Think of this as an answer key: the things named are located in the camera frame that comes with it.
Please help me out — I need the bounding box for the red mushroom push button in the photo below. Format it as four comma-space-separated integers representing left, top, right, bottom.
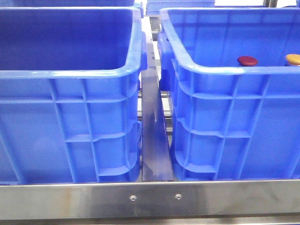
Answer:
237, 56, 258, 67

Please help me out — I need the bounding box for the yellow mushroom push button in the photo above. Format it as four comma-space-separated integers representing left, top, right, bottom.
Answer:
285, 54, 300, 66

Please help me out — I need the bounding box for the steel divider bar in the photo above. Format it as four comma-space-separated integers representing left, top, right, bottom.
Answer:
141, 35, 175, 182

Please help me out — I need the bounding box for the right front blue bin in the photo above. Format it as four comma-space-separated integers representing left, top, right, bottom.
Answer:
160, 7, 300, 181

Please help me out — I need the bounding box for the blue bin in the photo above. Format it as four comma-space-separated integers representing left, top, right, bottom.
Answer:
0, 7, 147, 185
0, 0, 144, 18
146, 0, 215, 15
160, 7, 300, 181

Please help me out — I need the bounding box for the left front blue bin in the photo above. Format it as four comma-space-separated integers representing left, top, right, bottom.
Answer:
0, 7, 147, 185

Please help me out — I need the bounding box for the rear centre blue bin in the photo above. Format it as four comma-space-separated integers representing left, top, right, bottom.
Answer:
146, 0, 215, 15

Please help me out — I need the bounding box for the rear left blue bin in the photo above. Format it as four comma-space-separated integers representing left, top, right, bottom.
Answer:
0, 0, 144, 18

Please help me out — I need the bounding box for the steel front shelf rail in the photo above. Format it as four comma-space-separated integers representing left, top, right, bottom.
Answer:
0, 180, 300, 220

